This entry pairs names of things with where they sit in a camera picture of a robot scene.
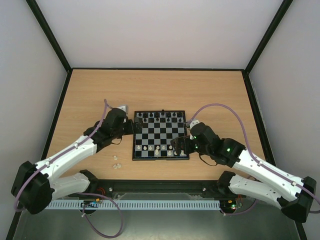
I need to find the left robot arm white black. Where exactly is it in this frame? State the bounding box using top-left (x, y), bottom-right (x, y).
top-left (11, 105), bottom-right (143, 215)

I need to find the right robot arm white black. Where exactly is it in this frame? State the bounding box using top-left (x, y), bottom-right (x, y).
top-left (170, 120), bottom-right (317, 223)

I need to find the black white chessboard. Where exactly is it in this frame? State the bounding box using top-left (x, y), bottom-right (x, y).
top-left (132, 110), bottom-right (190, 161)

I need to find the white piece pair front left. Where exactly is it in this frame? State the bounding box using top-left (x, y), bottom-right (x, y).
top-left (113, 163), bottom-right (122, 169)

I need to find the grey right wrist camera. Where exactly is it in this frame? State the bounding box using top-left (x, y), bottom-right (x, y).
top-left (185, 119), bottom-right (200, 129)

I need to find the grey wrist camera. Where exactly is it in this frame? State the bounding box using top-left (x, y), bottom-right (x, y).
top-left (117, 104), bottom-right (129, 114)
top-left (185, 119), bottom-right (200, 129)

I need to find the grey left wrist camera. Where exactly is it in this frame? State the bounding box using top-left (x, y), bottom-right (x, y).
top-left (117, 104), bottom-right (129, 114)

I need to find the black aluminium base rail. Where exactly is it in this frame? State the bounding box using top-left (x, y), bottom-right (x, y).
top-left (67, 178), bottom-right (251, 200)

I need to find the white cable duct strip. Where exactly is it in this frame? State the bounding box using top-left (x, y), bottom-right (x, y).
top-left (46, 199), bottom-right (221, 211)

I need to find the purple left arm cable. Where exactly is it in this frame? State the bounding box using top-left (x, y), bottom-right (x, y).
top-left (12, 98), bottom-right (112, 212)

